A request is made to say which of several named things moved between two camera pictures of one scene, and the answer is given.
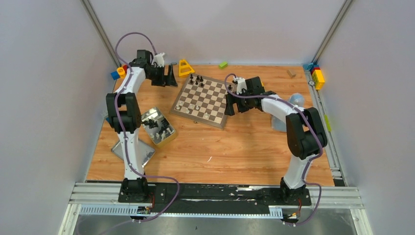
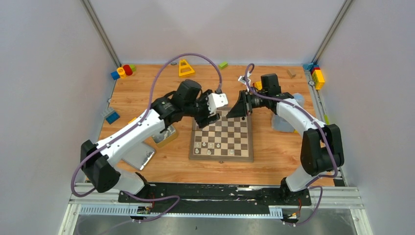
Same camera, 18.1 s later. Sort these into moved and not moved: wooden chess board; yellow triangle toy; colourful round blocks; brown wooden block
Moved: wooden chess board
Not moved: brown wooden block; yellow triangle toy; colourful round blocks
